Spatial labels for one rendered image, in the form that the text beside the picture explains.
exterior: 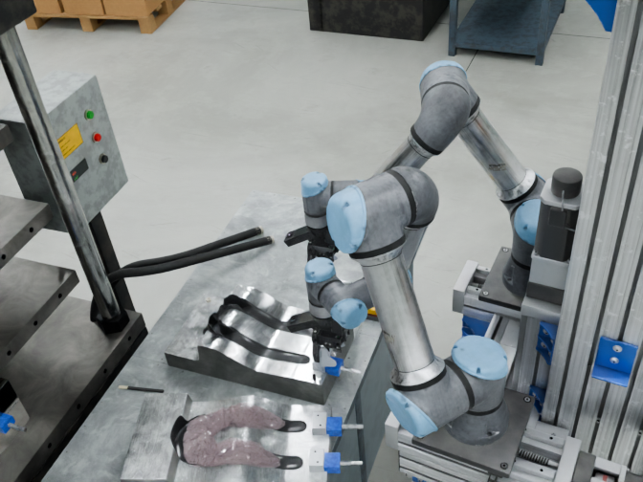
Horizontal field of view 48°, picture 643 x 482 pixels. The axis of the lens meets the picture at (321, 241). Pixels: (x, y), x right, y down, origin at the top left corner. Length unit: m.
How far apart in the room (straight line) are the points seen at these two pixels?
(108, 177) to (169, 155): 2.26
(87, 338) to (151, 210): 1.90
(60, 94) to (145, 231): 1.92
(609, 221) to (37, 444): 1.60
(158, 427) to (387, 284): 0.82
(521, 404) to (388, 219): 0.62
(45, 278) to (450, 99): 1.29
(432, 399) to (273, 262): 1.14
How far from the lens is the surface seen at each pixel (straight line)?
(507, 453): 1.70
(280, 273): 2.46
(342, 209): 1.35
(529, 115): 4.84
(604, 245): 1.47
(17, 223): 2.13
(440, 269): 3.62
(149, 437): 1.97
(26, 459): 2.22
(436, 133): 1.71
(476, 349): 1.57
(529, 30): 5.69
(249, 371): 2.09
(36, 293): 2.28
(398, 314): 1.43
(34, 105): 1.98
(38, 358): 2.46
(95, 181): 2.41
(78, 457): 2.14
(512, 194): 1.99
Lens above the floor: 2.44
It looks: 40 degrees down
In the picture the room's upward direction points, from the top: 6 degrees counter-clockwise
